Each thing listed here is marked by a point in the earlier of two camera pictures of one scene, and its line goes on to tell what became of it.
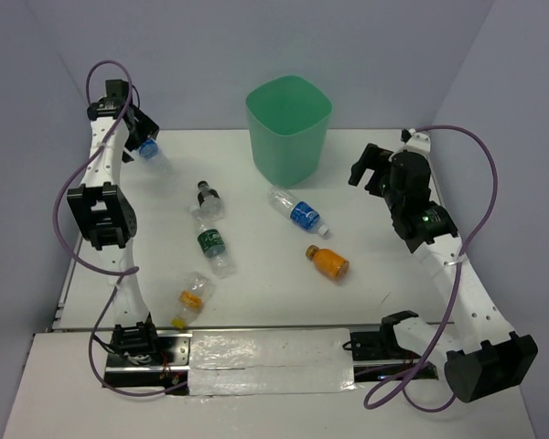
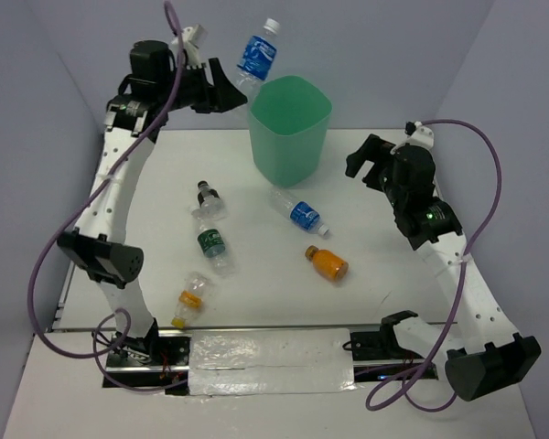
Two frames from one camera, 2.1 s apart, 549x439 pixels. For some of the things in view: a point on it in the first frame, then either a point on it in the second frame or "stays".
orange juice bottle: (328, 262) stays
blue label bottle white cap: (298, 211) stays
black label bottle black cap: (209, 203) stays
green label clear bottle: (212, 246) stays
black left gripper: (149, 129) to (220, 99)
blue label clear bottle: (150, 152) to (257, 60)
